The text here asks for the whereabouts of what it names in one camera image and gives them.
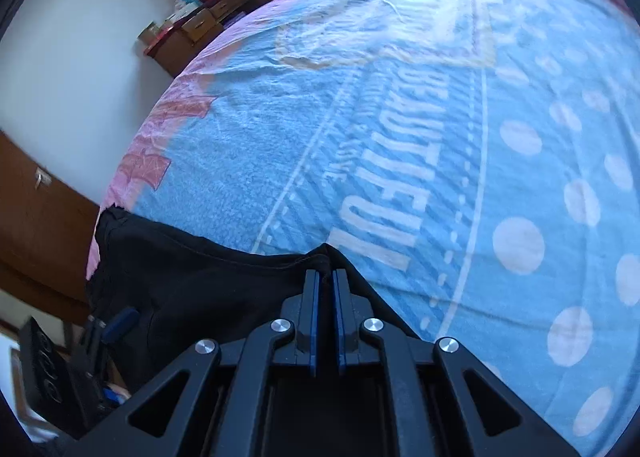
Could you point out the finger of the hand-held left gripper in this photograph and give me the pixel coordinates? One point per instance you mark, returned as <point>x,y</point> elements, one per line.
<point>120,322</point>
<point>111,394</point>

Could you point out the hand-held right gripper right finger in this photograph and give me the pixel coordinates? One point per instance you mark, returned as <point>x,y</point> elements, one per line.
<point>341,327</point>

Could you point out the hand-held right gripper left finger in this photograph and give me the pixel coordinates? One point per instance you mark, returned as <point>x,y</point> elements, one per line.
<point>311,327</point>

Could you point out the black pants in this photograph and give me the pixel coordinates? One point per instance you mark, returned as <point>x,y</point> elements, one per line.
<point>200,277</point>

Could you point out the brown wooden door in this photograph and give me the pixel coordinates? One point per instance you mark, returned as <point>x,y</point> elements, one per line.
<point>40,237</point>

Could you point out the polka dot printed bed sheet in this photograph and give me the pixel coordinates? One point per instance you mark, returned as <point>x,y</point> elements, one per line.
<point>400,137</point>

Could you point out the small cardboard box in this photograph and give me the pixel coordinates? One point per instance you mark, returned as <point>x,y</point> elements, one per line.
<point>149,32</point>

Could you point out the brown wooden desk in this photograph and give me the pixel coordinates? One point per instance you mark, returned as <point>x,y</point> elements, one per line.
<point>210,22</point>

